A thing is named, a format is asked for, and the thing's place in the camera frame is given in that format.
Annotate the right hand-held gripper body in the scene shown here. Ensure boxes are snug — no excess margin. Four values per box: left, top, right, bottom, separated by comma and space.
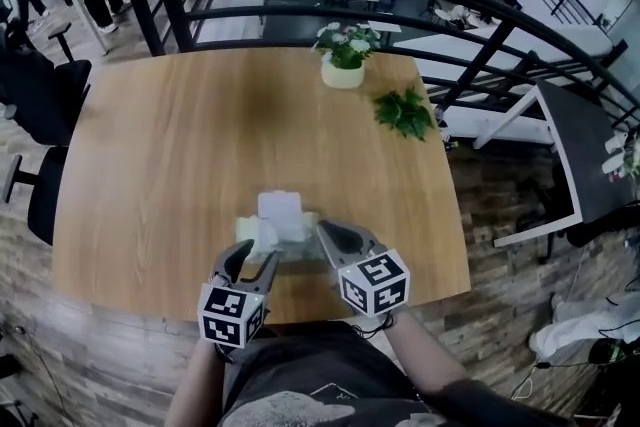
329, 248, 411, 318

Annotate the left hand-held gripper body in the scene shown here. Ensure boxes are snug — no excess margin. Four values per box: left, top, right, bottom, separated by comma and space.
197, 272, 274, 349

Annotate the wet wipe pack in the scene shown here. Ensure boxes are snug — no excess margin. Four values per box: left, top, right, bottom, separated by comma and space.
234, 189, 327, 266

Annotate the white tissue sheet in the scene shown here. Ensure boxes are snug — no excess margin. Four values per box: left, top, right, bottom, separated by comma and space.
257, 217, 281, 246

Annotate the person's right forearm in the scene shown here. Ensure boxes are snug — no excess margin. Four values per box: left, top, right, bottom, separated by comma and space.
384, 309, 471, 399

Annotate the person's left forearm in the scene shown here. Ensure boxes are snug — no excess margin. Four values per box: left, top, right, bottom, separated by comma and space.
167, 337, 231, 427

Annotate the person's black shirt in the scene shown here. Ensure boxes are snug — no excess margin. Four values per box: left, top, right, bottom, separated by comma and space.
219, 319, 576, 427

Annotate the wooden table with white legs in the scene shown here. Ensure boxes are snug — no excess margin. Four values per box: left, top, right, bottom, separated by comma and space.
52, 45, 472, 324

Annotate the green leafy plant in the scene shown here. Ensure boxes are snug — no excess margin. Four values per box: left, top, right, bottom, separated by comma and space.
373, 87, 436, 142

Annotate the white pot with flowers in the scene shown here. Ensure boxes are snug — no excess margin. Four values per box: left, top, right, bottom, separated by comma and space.
312, 21, 384, 90

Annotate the grey table with white legs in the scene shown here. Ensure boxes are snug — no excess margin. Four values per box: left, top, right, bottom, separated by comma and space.
472, 79, 640, 249

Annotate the white vase with flowers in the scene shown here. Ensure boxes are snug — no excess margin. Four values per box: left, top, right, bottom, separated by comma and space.
602, 129, 640, 181

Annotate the black wrist cord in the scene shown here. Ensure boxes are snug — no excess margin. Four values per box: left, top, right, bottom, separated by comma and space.
349, 312, 397, 340

